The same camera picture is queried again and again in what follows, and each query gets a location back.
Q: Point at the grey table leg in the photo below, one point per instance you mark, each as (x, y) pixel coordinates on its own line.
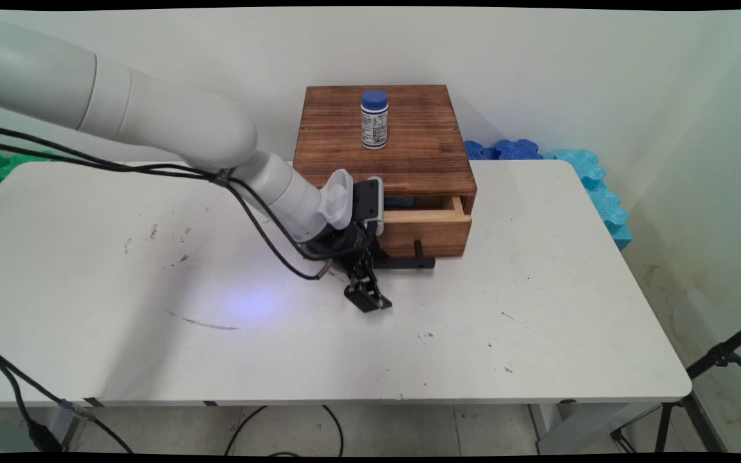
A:
(73, 427)

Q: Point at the dark blue foam mat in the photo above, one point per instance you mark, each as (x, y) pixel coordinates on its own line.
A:
(502, 150)

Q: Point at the brown wooden drawer box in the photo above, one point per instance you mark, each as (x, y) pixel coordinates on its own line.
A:
(409, 148)

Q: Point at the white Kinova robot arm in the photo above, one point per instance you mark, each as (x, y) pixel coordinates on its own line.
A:
(152, 116)

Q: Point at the white table leg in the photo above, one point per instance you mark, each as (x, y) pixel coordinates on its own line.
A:
(554, 427)

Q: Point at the white bottle with blue cap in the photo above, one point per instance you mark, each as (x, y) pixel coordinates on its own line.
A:
(374, 122)

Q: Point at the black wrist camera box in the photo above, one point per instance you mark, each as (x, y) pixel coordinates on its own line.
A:
(368, 202)

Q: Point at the black tripod stand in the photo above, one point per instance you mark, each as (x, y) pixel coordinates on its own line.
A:
(698, 373)

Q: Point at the blue object inside drawer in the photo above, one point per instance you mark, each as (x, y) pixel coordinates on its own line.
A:
(400, 202)

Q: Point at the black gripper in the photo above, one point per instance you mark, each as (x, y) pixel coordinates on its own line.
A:
(341, 243)

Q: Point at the cyan foam mat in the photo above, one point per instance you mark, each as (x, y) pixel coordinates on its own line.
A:
(602, 193)

